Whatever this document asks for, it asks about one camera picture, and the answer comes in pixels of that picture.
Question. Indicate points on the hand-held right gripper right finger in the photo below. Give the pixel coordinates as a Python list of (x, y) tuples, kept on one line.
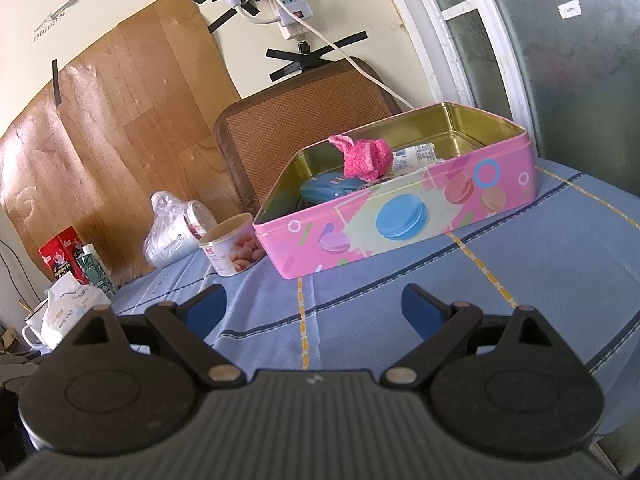
[(422, 310)]

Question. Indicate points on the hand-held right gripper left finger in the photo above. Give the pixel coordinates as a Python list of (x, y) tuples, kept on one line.
[(205, 310)]

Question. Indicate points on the pink macaron-print tin box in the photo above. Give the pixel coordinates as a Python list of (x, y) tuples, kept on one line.
[(400, 225)]

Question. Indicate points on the white squeeze tube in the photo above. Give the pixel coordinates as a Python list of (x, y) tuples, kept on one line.
[(415, 156)]

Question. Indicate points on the blue soft pouch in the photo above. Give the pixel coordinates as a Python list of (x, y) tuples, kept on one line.
[(325, 189)]

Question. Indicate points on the pink knitted sock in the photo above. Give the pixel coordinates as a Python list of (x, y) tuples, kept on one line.
[(367, 160)]

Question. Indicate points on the white paper tub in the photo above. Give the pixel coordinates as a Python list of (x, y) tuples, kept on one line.
[(222, 255)]

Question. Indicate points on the plastic-wrapped white cup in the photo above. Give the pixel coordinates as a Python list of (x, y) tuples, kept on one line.
[(162, 245)]

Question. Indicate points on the white red-print tub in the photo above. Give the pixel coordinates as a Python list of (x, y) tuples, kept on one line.
[(196, 220)]

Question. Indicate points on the green and white carton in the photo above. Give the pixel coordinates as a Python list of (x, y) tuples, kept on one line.
[(95, 270)]

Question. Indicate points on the blue checked tablecloth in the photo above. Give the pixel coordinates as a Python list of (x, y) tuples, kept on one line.
[(525, 240)]

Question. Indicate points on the white tissue pack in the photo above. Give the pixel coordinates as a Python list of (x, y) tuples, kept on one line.
[(65, 310)]

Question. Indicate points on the red carton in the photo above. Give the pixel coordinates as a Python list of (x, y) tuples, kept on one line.
[(56, 255)]

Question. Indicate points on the white mug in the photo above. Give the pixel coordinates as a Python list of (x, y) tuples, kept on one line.
[(32, 331)]

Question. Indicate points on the brown woven chair back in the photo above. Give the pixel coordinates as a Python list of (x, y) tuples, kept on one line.
[(300, 110)]

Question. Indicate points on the crossed black tape strips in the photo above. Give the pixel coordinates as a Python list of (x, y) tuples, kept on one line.
[(300, 57)]

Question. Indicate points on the white-framed frosted window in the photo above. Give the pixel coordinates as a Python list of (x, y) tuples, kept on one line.
[(575, 75)]

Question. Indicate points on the white power strip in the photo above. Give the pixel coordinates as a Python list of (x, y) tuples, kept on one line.
[(292, 10)]

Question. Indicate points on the white window sticker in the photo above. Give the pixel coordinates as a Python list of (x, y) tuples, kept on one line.
[(568, 10)]

